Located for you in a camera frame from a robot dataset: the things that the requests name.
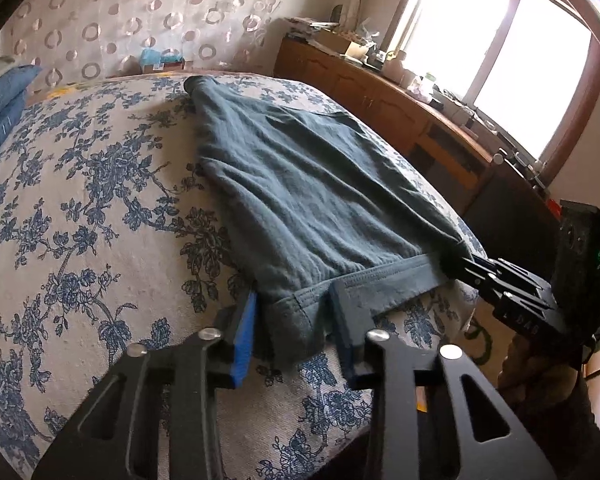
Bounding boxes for wooden framed window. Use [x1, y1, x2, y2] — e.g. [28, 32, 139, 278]
[385, 0, 600, 184]

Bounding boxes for grey-blue pants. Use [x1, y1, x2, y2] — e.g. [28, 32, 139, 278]
[184, 76, 481, 365]

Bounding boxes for blue floral white bedsheet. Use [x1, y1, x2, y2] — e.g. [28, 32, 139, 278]
[0, 75, 478, 479]

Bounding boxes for cardboard box on cabinet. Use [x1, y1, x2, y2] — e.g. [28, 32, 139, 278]
[312, 30, 370, 60]

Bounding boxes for long brown wooden cabinet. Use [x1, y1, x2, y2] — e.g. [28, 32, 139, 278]
[274, 37, 558, 243]

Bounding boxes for circle-patterned sheer curtain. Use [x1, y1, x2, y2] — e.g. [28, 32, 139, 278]
[0, 0, 309, 92]

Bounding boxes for blue item on box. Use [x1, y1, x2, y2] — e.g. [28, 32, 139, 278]
[140, 48, 185, 74]

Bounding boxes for folded blue jeans stack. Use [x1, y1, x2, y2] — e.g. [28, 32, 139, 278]
[0, 64, 41, 148]

